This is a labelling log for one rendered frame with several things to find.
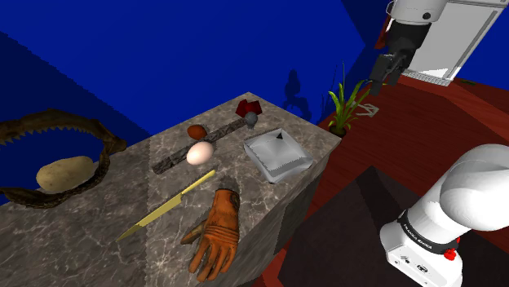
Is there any red angular object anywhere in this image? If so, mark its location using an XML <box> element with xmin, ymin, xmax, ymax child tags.
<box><xmin>234</xmin><ymin>99</ymin><xmax>263</xmax><ymax>118</ymax></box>

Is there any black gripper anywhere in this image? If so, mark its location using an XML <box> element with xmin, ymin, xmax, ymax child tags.
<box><xmin>369</xmin><ymin>20</ymin><xmax>433</xmax><ymax>97</ymax></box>

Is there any green potted plant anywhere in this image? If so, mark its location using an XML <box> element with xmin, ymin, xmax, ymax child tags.
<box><xmin>327</xmin><ymin>60</ymin><xmax>373</xmax><ymax>139</ymax></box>

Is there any tan potato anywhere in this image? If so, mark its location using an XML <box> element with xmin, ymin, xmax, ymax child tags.
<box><xmin>35</xmin><ymin>155</ymin><xmax>99</xmax><ymax>194</ymax></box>

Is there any white framed panel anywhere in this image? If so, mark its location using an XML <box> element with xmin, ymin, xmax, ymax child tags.
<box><xmin>401</xmin><ymin>0</ymin><xmax>509</xmax><ymax>87</ymax></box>

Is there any brown toothed jaw bone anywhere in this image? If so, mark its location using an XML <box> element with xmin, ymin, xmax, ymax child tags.
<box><xmin>0</xmin><ymin>108</ymin><xmax>128</xmax><ymax>210</ymax></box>

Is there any white paper bag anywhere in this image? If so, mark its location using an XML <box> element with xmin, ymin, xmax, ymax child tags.
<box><xmin>242</xmin><ymin>127</ymin><xmax>316</xmax><ymax>185</ymax></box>

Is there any dark robot stand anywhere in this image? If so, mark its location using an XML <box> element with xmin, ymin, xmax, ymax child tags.
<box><xmin>277</xmin><ymin>165</ymin><xmax>509</xmax><ymax>287</ymax></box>

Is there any white egg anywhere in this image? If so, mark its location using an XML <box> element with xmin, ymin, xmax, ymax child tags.
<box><xmin>185</xmin><ymin>141</ymin><xmax>215</xmax><ymax>166</ymax></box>

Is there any brown egg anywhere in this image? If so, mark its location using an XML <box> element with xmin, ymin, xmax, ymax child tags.
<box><xmin>186</xmin><ymin>124</ymin><xmax>209</xmax><ymax>141</ymax></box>

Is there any yellow knife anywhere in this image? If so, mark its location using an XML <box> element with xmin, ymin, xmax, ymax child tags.
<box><xmin>114</xmin><ymin>169</ymin><xmax>217</xmax><ymax>243</ymax></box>

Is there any dark stick with grey head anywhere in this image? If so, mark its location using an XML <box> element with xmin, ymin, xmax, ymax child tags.
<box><xmin>151</xmin><ymin>111</ymin><xmax>260</xmax><ymax>175</ymax></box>

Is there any orange leather glove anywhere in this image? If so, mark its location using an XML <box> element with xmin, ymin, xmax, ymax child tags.
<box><xmin>180</xmin><ymin>188</ymin><xmax>242</xmax><ymax>284</ymax></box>

